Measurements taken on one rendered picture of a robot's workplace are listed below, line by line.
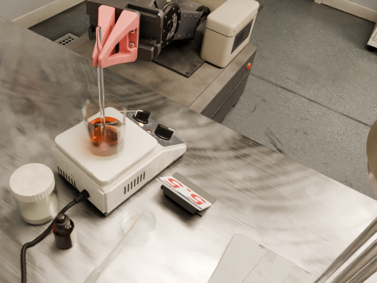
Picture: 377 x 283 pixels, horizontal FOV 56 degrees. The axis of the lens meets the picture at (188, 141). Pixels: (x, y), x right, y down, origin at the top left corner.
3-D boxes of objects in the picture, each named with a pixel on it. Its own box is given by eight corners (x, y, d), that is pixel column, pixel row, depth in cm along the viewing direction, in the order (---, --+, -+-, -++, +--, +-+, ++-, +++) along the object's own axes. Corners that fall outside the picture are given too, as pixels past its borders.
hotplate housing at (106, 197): (138, 119, 73) (139, 88, 68) (186, 154, 69) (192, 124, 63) (43, 179, 60) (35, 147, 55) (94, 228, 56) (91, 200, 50)
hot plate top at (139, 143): (110, 108, 63) (110, 104, 62) (160, 145, 59) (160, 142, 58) (51, 142, 56) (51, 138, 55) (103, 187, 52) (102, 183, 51)
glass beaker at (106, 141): (100, 127, 59) (97, 86, 53) (134, 142, 58) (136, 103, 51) (73, 155, 54) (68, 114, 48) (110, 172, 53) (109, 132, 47)
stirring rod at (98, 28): (102, 145, 54) (96, 24, 40) (106, 146, 54) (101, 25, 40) (101, 147, 54) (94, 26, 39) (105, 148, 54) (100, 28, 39)
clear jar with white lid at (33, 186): (55, 227, 55) (47, 197, 49) (14, 224, 54) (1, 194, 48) (64, 194, 59) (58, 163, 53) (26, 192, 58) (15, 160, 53)
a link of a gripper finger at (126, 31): (117, 42, 39) (144, 6, 46) (56, 27, 40) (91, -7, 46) (118, 91, 44) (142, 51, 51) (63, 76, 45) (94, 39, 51)
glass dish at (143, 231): (161, 222, 58) (162, 215, 56) (144, 250, 54) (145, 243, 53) (132, 208, 59) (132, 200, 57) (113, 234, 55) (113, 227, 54)
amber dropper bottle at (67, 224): (60, 253, 52) (54, 229, 47) (52, 237, 54) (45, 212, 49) (80, 242, 54) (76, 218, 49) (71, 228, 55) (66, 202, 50)
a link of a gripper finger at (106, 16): (134, 47, 39) (159, 10, 46) (73, 31, 40) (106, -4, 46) (132, 95, 44) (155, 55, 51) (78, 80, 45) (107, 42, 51)
